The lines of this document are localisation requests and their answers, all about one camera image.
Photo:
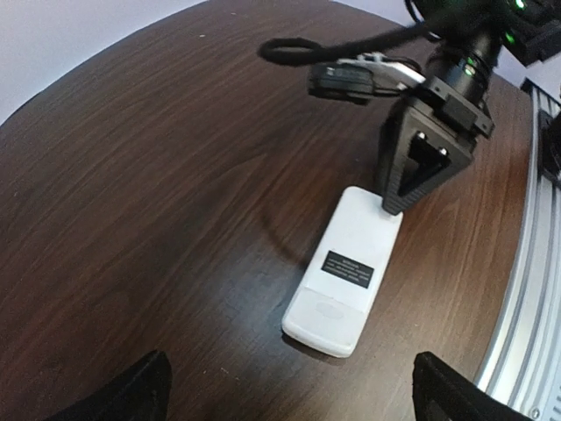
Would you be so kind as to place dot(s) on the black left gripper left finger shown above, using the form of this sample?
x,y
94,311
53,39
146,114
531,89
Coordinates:
x,y
141,392

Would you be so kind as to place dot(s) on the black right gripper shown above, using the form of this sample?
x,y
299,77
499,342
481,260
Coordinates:
x,y
427,140

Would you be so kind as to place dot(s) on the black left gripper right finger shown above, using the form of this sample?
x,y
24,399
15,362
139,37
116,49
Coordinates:
x,y
441,393

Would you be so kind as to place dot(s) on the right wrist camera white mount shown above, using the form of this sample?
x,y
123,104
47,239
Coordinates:
x,y
363,78

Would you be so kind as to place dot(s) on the grey battery compartment cover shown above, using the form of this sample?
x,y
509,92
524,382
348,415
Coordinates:
x,y
323,323

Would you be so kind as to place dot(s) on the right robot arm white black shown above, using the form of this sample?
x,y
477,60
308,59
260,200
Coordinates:
x,y
472,34

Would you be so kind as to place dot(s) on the white remote control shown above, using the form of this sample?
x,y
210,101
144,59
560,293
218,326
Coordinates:
x,y
352,255

